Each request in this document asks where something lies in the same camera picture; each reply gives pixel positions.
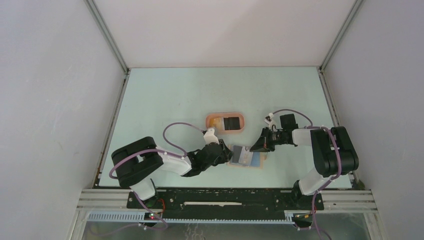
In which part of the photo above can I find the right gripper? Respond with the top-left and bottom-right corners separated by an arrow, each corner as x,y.
249,126 -> 287,152

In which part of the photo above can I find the white VIP card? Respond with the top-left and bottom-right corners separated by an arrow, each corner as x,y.
239,146 -> 253,166

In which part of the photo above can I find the grey card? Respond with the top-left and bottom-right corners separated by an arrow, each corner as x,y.
231,145 -> 242,165

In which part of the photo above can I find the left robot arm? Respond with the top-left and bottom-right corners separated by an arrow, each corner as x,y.
109,136 -> 234,208

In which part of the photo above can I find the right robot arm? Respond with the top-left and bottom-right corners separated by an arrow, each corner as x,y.
250,113 -> 359,209

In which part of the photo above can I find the yellow card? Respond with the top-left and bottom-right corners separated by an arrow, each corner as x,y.
209,117 -> 225,131

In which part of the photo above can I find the pink plastic tray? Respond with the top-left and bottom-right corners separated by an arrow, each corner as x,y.
205,112 -> 245,135

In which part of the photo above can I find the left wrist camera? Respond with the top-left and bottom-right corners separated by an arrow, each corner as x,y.
203,127 -> 219,145

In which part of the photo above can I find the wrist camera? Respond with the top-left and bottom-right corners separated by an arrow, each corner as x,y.
264,112 -> 276,129
203,127 -> 219,145

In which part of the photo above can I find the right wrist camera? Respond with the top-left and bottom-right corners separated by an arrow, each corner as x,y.
264,112 -> 276,129

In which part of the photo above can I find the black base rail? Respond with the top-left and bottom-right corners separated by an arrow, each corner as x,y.
143,187 -> 324,220

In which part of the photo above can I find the white cable duct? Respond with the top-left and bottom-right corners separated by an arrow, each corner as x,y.
85,211 -> 294,225

